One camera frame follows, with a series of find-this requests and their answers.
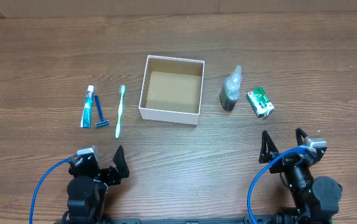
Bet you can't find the blue cable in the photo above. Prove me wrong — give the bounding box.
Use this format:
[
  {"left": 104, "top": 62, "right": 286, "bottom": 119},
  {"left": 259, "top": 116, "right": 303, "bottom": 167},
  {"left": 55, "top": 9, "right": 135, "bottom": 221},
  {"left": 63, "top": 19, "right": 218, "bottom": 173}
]
[
  {"left": 29, "top": 157, "right": 73, "bottom": 224},
  {"left": 247, "top": 146, "right": 309, "bottom": 224}
]

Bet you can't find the green soap packet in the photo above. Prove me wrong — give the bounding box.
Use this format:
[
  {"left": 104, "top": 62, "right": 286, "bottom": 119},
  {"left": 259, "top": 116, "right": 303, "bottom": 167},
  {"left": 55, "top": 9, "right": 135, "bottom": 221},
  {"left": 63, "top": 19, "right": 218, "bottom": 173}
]
[{"left": 246, "top": 86, "right": 274, "bottom": 118}]

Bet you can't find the left blue cable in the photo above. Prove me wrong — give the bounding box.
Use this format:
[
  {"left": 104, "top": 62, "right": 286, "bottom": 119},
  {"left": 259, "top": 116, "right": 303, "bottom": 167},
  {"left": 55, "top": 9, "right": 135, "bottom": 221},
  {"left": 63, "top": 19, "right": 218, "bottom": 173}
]
[{"left": 29, "top": 157, "right": 73, "bottom": 224}]

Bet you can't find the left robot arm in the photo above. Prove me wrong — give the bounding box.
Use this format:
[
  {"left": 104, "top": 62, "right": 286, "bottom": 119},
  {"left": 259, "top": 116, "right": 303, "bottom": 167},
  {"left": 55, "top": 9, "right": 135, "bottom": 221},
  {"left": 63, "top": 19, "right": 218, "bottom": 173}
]
[{"left": 62, "top": 146, "right": 129, "bottom": 224}]

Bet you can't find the white cardboard box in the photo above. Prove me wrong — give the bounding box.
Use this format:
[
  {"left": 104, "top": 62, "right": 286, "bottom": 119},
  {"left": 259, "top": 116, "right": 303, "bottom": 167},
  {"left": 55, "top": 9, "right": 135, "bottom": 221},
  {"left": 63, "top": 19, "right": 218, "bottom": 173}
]
[{"left": 139, "top": 55, "right": 205, "bottom": 126}]

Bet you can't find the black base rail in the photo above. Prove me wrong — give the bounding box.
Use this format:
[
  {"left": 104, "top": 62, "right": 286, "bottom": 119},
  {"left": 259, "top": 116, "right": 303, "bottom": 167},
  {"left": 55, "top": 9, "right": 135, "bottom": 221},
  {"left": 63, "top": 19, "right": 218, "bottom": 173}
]
[{"left": 53, "top": 214, "right": 332, "bottom": 224}]

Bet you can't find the right blue cable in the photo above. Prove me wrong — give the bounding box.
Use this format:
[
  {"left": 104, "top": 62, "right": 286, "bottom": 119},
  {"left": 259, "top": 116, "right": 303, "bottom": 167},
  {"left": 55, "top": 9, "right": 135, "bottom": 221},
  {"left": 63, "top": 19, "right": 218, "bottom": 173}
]
[{"left": 247, "top": 146, "right": 309, "bottom": 224}]

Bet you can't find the clear bottle dark liquid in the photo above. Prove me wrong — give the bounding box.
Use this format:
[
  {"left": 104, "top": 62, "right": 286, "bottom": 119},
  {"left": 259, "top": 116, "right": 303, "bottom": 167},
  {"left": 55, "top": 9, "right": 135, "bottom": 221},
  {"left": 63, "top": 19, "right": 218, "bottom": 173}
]
[{"left": 220, "top": 65, "right": 242, "bottom": 111}]

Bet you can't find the teal toothpaste tube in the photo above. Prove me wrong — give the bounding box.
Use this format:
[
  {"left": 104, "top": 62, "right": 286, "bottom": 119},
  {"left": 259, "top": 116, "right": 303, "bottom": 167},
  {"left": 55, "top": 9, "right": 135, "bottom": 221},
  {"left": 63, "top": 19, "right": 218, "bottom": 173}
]
[{"left": 80, "top": 85, "right": 94, "bottom": 128}]

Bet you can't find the blue disposable razor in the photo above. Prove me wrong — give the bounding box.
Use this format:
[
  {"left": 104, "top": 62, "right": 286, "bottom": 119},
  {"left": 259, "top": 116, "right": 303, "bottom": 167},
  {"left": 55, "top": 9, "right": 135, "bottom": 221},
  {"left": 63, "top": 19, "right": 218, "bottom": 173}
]
[{"left": 95, "top": 95, "right": 109, "bottom": 128}]

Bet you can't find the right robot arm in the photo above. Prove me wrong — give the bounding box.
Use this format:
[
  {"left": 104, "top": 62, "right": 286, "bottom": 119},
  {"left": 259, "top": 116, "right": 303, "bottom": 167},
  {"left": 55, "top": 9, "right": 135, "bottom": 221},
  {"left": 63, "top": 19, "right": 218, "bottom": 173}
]
[{"left": 259, "top": 128, "right": 343, "bottom": 224}]

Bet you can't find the green white toothbrush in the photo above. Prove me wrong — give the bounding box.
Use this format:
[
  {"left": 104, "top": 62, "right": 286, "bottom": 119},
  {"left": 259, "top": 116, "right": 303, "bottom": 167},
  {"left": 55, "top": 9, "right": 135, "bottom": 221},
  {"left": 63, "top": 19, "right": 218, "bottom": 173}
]
[{"left": 115, "top": 85, "right": 126, "bottom": 139}]

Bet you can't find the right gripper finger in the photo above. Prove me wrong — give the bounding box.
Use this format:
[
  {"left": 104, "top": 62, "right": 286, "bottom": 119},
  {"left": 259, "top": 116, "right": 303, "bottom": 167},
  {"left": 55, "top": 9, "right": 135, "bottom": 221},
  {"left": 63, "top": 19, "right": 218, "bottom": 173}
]
[
  {"left": 295, "top": 128, "right": 308, "bottom": 146},
  {"left": 259, "top": 131, "right": 279, "bottom": 164}
]

